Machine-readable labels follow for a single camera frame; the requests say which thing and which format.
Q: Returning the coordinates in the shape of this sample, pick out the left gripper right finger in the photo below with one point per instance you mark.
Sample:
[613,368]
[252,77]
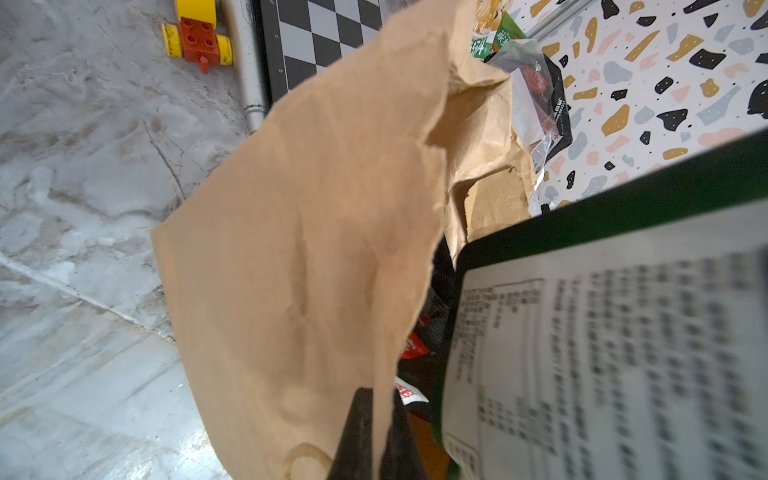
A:
[401,459]

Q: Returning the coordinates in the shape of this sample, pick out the red black white sauce packet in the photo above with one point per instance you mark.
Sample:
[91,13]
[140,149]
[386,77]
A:
[422,364]

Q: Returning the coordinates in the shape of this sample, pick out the brown paper bag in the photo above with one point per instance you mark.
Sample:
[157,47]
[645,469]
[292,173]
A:
[296,272]

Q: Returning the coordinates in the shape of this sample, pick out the green white back packet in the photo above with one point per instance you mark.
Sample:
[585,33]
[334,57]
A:
[621,337]

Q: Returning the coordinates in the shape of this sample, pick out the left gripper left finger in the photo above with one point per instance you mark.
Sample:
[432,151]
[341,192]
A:
[353,459]

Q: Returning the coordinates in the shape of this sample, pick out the yellow red toy block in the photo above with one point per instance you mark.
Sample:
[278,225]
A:
[193,37]

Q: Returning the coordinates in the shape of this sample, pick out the black white chessboard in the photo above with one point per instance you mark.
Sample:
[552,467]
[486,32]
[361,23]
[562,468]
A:
[301,38]

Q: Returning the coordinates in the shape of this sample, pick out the clear red condiment packet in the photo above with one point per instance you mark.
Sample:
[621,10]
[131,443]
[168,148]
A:
[540,114]

